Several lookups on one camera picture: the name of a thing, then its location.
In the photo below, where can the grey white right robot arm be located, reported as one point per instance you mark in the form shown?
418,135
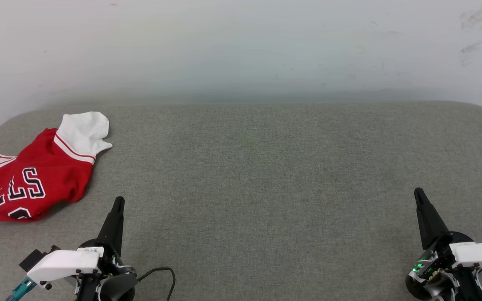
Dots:
442,288

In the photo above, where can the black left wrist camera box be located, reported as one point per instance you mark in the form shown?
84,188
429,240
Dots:
36,258

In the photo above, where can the red and white basketball jersey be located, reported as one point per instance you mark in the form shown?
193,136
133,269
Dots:
36,175

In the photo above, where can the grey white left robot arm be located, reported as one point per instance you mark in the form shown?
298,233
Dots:
117,288

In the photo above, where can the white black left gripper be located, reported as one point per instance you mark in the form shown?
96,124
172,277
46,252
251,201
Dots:
65,263

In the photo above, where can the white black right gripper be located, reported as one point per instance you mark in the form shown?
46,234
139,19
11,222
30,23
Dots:
475,254

